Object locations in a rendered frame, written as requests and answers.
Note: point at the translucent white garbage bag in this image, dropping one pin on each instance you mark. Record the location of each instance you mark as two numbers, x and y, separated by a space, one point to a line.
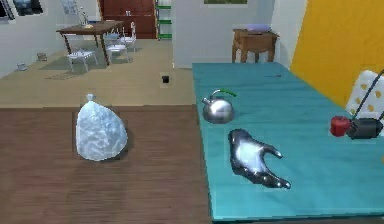
100 133

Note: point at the small black cube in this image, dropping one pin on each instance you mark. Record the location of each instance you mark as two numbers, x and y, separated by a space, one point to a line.
165 79

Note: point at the shiny silver hand sculpture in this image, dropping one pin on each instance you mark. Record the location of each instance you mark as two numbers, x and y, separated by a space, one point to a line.
248 156

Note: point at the small dark pen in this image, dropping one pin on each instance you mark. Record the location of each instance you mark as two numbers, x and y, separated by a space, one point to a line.
274 76

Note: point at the brown wooden side table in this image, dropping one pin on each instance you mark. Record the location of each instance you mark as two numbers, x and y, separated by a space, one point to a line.
255 41

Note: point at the green and white shelf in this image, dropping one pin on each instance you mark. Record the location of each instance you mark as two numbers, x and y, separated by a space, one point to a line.
164 21

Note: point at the white chair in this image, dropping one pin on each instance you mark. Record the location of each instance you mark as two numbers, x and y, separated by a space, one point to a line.
129 38
116 49
81 55

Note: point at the purple bowl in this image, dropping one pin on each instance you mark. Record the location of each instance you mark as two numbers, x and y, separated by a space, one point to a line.
258 27

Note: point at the bed with teal cover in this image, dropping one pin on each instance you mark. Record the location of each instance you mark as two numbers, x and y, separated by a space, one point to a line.
293 160

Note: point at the red-brown wooden cupboard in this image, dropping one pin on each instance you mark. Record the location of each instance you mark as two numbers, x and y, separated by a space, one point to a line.
128 18

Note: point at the green framed picture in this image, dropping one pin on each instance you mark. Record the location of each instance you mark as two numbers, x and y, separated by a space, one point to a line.
226 1

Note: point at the dark brown dining table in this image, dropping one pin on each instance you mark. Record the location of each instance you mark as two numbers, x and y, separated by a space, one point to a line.
90 28

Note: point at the pale statue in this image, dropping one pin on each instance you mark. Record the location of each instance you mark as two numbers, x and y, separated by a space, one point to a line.
84 18

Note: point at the red cylinder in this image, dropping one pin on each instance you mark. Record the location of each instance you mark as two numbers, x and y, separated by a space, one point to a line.
339 126

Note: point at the small grey box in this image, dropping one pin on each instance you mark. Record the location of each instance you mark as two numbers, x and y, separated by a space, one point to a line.
42 56

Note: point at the black desk lamp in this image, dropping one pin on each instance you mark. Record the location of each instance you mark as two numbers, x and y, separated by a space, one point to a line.
364 128

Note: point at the white pillow yellow dots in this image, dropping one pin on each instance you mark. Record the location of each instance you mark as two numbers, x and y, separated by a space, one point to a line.
366 90

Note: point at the small white box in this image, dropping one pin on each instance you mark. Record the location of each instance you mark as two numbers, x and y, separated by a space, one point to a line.
22 66

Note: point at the dark framed window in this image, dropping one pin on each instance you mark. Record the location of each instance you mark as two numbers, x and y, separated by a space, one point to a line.
5 9
28 6

